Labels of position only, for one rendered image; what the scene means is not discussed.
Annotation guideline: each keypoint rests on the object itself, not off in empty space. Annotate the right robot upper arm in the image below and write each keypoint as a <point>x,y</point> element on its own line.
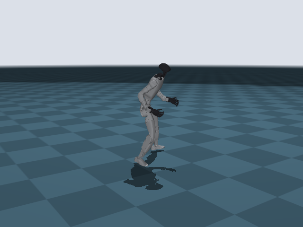
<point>149,87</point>

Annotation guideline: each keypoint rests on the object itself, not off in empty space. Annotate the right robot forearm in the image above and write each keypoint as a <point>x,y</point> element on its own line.
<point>143,102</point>

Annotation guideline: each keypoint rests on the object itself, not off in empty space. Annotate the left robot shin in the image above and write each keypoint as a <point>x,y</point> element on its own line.
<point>156,138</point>

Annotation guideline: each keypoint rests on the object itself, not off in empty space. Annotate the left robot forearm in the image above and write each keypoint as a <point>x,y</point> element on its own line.
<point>160,95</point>

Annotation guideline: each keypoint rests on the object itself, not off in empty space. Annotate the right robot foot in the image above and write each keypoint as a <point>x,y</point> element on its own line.
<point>141,161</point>

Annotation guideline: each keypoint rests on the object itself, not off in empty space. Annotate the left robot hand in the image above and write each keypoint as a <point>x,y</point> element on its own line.
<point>173,101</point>

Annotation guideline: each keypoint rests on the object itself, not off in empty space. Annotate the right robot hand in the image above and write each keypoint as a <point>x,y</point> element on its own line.
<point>156,112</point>

